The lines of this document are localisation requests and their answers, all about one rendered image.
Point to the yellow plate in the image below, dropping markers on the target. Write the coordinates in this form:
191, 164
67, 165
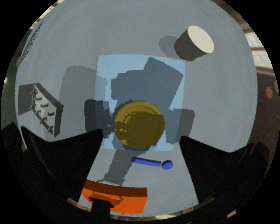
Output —
139, 124

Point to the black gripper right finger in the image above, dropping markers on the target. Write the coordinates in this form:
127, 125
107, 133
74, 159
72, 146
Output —
209, 167

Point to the blue spoon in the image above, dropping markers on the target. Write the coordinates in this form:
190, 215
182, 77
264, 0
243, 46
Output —
165, 165

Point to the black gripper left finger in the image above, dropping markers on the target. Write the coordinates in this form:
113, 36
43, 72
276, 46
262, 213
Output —
68, 160

